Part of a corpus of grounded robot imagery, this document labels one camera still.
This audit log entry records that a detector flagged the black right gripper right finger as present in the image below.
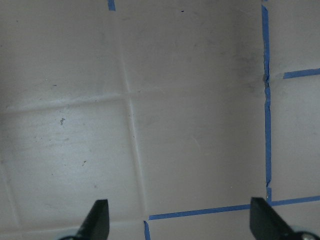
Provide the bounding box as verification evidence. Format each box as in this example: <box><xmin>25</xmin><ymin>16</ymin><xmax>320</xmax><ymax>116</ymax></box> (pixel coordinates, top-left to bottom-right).
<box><xmin>249</xmin><ymin>197</ymin><xmax>302</xmax><ymax>240</ymax></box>

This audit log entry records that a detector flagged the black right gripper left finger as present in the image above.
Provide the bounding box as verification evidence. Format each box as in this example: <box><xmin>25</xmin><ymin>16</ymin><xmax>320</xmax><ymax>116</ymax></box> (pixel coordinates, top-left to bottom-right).
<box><xmin>73</xmin><ymin>199</ymin><xmax>110</xmax><ymax>240</ymax></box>

